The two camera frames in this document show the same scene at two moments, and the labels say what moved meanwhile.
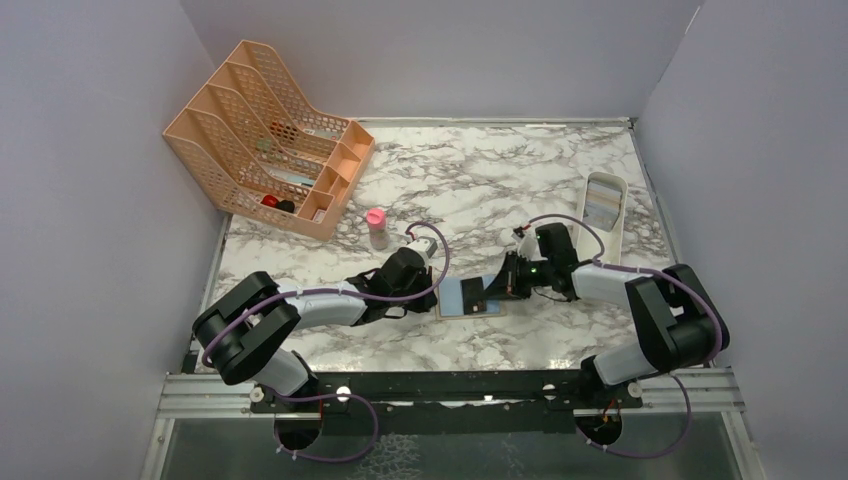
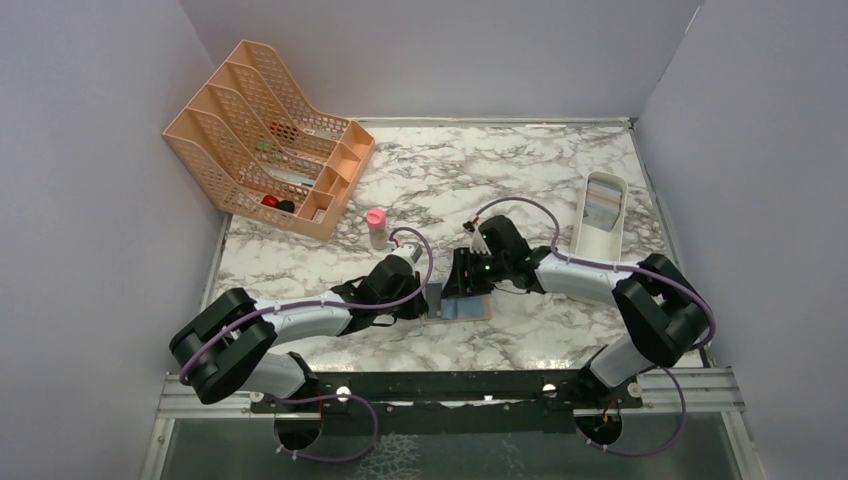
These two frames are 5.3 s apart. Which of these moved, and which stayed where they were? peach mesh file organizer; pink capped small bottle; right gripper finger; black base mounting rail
Moved: right gripper finger
Stayed: pink capped small bottle; black base mounting rail; peach mesh file organizer
